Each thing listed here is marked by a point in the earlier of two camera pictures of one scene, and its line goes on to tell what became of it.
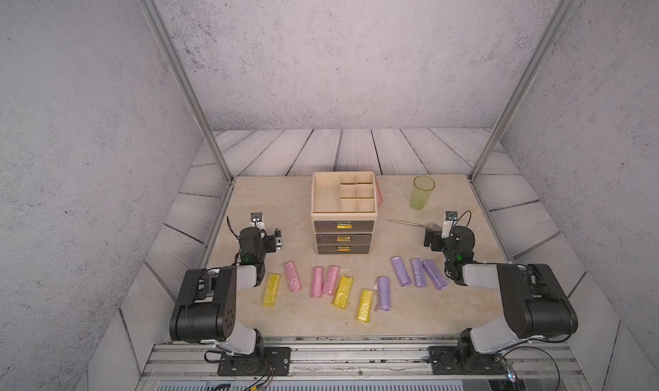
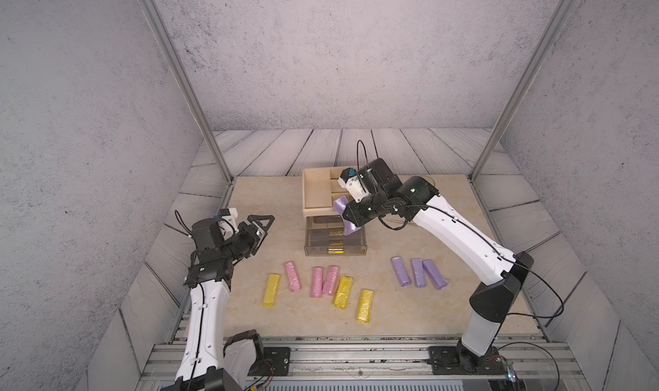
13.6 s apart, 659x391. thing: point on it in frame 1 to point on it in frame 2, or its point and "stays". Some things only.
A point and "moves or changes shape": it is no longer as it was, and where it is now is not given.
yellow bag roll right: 366,297 stays
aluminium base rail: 359,363 stays
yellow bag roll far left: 271,289 stays
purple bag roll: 419,273 stays
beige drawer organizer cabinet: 344,207 moves or changes shape
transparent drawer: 343,249 moves or changes shape
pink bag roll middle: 317,285 stays
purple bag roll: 404,279 stays
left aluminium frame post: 181,71 stays
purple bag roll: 440,281 stays
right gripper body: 438,244 to 364,211
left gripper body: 269,245 to 242,243
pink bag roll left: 293,279 stays
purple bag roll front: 384,292 to 339,204
